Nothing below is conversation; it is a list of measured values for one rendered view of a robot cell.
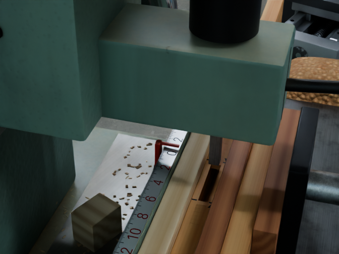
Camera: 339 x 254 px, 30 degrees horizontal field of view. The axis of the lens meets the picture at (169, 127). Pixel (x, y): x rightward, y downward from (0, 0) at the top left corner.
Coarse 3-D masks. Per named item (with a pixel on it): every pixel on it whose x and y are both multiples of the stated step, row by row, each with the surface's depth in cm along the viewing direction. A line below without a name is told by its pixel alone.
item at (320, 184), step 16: (304, 112) 51; (304, 128) 50; (304, 144) 48; (304, 160) 46; (288, 176) 46; (304, 176) 45; (320, 176) 50; (336, 176) 50; (288, 192) 46; (304, 192) 46; (320, 192) 50; (336, 192) 49; (288, 208) 47; (288, 224) 48; (288, 240) 49
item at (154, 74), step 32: (128, 32) 46; (160, 32) 47; (288, 32) 47; (128, 64) 46; (160, 64) 45; (192, 64) 45; (224, 64) 44; (256, 64) 43; (288, 64) 46; (128, 96) 48; (160, 96) 47; (192, 96) 46; (224, 96) 45; (256, 96) 45; (192, 128) 48; (224, 128) 47; (256, 128) 46
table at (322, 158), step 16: (320, 112) 69; (336, 112) 69; (320, 128) 66; (336, 128) 66; (320, 144) 64; (336, 144) 64; (320, 160) 62; (336, 160) 62; (304, 208) 56; (320, 208) 56; (336, 208) 56; (304, 224) 54; (320, 224) 54; (336, 224) 54; (304, 240) 53; (320, 240) 53; (336, 240) 53
